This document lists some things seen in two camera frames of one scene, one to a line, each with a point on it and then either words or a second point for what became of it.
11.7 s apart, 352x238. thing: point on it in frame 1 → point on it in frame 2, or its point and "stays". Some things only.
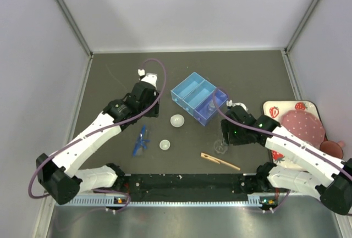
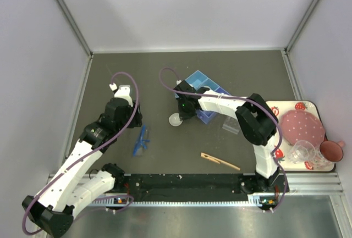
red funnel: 332,148 stays
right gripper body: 236,134 → 185,111
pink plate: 304,125 stays
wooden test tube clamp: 215,160 stays
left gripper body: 153,112 → 130,111
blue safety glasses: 141,141 stays
